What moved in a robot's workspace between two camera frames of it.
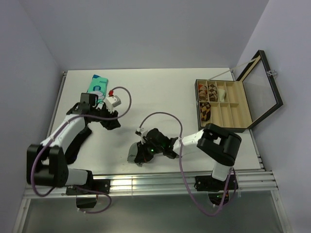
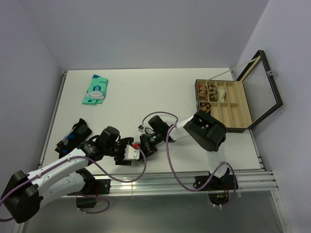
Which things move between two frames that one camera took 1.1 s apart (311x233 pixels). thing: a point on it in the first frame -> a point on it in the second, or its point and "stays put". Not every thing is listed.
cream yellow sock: [221, 94] stays put
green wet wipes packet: [98, 86] stays put
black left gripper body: [104, 112] -> [117, 150]
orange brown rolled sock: [202, 91] stays put
